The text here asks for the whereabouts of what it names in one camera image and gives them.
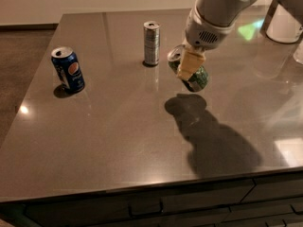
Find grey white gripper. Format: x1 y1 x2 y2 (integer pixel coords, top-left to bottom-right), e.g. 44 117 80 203
177 8 234 80

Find green soda can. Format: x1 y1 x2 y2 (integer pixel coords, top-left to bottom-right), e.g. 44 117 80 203
168 44 208 93

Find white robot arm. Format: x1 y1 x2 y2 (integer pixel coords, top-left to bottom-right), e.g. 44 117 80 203
177 0 303 80

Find slim silver can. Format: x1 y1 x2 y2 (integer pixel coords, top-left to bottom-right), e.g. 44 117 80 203
143 21 160 66

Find blue Pepsi can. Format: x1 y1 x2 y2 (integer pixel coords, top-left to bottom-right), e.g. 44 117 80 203
51 46 85 93

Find white cylindrical container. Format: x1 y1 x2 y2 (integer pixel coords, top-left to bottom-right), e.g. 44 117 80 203
266 5 302 44

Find dark cabinet drawers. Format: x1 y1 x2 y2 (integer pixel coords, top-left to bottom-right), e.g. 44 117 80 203
0 171 303 227

